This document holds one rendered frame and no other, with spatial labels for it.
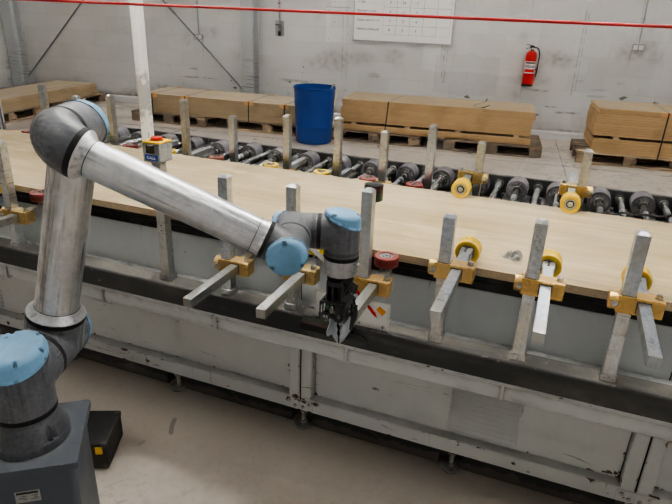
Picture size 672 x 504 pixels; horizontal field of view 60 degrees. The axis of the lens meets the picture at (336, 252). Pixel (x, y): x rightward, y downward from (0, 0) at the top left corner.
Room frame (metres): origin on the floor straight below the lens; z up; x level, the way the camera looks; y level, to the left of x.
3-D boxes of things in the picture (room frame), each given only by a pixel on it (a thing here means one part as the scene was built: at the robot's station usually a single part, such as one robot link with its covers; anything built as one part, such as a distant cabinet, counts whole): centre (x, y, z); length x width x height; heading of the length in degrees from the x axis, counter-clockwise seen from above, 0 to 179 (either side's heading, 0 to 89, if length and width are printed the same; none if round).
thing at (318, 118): (7.61, 0.33, 0.36); 0.59 x 0.57 x 0.73; 165
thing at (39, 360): (1.21, 0.78, 0.79); 0.17 x 0.15 x 0.18; 179
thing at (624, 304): (1.41, -0.81, 0.95); 0.13 x 0.06 x 0.05; 69
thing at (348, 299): (1.35, -0.01, 0.97); 0.09 x 0.08 x 0.12; 159
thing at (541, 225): (1.51, -0.56, 0.90); 0.03 x 0.03 x 0.48; 69
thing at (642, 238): (1.42, -0.79, 0.91); 0.03 x 0.03 x 0.48; 69
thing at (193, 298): (1.77, 0.37, 0.81); 0.43 x 0.03 x 0.04; 159
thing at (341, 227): (1.36, -0.01, 1.13); 0.10 x 0.09 x 0.12; 89
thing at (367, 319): (1.67, -0.06, 0.75); 0.26 x 0.01 x 0.10; 69
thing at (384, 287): (1.68, -0.11, 0.85); 0.13 x 0.06 x 0.05; 69
